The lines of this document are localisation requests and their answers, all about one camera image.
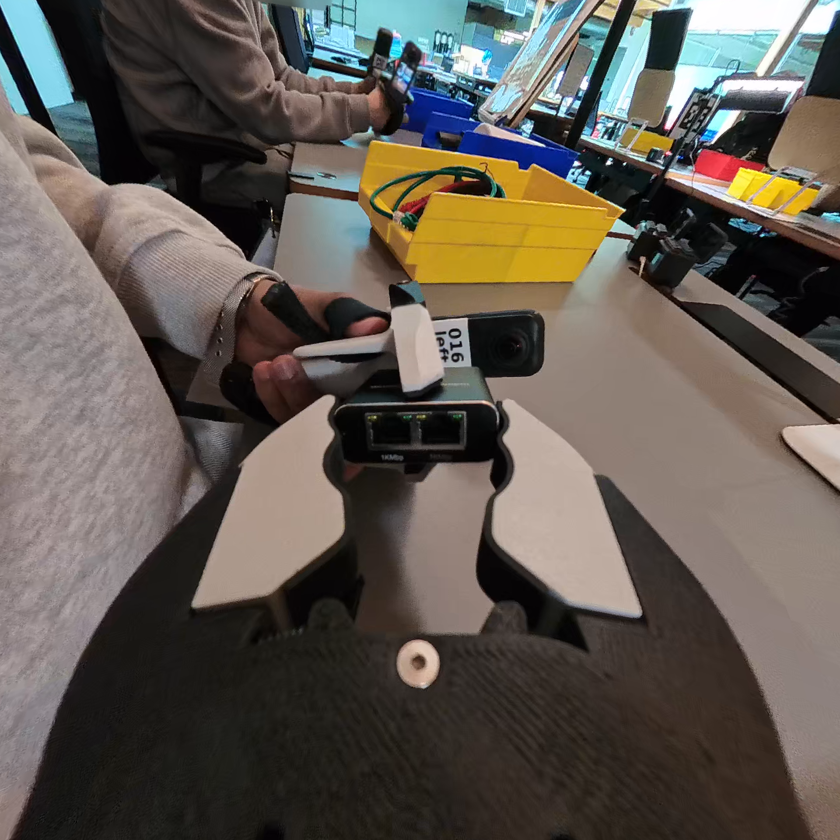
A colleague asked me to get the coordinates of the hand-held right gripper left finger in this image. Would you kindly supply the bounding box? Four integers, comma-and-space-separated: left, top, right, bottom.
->
190, 394, 362, 632

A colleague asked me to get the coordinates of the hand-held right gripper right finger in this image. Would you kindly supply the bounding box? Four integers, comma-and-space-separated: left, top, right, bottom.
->
476, 398, 644, 632

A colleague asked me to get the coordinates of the black network adapter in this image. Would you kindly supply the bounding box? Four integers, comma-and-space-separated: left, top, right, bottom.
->
333, 371, 501, 483

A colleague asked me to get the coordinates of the large yellow plastic bin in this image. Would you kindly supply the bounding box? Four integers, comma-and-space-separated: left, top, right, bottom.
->
357, 140, 624, 284

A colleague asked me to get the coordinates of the green ethernet cable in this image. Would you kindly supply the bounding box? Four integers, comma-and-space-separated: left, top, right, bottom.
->
369, 165, 508, 231

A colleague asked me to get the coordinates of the person's left forearm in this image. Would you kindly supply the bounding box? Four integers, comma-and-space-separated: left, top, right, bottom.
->
26, 154, 280, 395

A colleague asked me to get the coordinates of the person's left hand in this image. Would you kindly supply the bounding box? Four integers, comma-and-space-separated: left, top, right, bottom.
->
233, 279, 393, 425

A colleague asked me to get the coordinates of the black pole clamp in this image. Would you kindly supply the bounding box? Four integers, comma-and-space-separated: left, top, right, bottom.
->
626, 209, 729, 290

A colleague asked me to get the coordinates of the small yellow bin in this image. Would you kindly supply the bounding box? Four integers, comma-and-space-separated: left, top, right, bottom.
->
727, 167, 823, 216
619, 128, 677, 156

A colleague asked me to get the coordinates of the white metal stand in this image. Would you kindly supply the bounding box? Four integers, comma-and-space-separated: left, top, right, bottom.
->
781, 423, 840, 492

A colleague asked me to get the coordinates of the long work table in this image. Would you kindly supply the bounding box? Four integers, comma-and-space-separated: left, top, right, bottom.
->
577, 134, 840, 260

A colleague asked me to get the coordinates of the paper covered board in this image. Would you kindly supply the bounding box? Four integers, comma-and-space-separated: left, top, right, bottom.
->
478, 0, 608, 127

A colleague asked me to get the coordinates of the small red bin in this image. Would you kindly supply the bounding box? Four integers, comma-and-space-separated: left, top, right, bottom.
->
694, 148, 765, 182

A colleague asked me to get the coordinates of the black slanted pole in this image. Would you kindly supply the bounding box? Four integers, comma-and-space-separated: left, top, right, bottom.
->
564, 0, 639, 153

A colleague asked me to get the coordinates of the small marker board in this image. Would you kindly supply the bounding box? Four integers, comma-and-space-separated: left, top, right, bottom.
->
679, 88, 723, 140

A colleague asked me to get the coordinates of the black and wood panel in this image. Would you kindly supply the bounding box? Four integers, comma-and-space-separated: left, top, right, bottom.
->
633, 8, 694, 127
768, 95, 840, 198

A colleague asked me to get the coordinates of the black desk lamp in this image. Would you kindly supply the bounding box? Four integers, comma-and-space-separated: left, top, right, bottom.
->
712, 73, 808, 114

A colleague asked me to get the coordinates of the red cable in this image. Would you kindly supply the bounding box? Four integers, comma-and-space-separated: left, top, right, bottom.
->
400, 180, 490, 217

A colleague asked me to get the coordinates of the black desk cable hatch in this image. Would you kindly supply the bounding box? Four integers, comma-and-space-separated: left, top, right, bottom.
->
669, 282, 840, 422

